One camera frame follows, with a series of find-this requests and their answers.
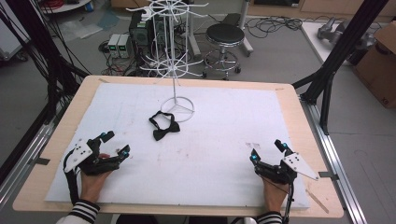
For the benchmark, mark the person's left hand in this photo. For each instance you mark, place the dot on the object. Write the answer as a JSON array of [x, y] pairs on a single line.
[[92, 185]]

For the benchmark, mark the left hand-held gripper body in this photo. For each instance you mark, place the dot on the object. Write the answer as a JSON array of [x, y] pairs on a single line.
[[84, 154]]

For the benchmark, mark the round white table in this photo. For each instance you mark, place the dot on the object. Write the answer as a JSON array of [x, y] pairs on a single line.
[[67, 6]]

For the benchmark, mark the grey bench power supply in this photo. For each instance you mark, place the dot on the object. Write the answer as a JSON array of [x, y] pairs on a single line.
[[114, 45], [125, 46]]

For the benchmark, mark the white equipment case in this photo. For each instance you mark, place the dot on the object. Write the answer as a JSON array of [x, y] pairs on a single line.
[[11, 34]]

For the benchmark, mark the black bow tie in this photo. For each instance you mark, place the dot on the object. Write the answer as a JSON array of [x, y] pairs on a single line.
[[165, 130]]

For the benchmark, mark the black tape piece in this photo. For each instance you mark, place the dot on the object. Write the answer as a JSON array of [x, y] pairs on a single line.
[[328, 175], [42, 161]]

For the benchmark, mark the black metal frame stand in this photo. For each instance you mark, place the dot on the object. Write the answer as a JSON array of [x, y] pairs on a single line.
[[337, 53], [40, 40]]

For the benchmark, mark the aluminium rail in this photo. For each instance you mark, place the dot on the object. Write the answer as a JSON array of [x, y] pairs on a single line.
[[25, 161], [336, 168]]

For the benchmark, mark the black computer tower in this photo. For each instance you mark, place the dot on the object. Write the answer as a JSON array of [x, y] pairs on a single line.
[[138, 29]]

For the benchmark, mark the black round stool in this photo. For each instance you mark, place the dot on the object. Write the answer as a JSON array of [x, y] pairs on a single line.
[[224, 34]]

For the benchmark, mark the person's right hand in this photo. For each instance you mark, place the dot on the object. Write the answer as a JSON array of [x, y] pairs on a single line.
[[274, 194]]

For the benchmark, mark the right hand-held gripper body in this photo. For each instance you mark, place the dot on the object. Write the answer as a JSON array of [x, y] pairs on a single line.
[[297, 164]]

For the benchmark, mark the brown cardboard box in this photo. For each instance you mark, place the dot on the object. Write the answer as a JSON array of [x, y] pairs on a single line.
[[378, 71]]

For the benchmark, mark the thin wooden stick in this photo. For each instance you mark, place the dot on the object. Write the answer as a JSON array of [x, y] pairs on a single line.
[[317, 200]]

